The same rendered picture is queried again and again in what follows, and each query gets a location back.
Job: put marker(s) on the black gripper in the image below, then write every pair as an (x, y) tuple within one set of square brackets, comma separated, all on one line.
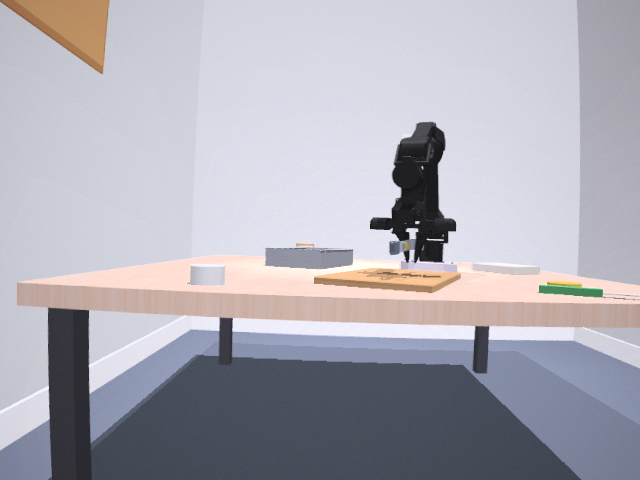
[(425, 228)]

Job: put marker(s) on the light wooden board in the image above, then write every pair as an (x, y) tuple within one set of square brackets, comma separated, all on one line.
[(390, 279)]

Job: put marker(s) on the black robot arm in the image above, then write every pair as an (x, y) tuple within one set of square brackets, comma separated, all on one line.
[(424, 148)]

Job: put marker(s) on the white short cylinder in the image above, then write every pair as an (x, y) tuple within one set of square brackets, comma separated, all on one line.
[(208, 274)]

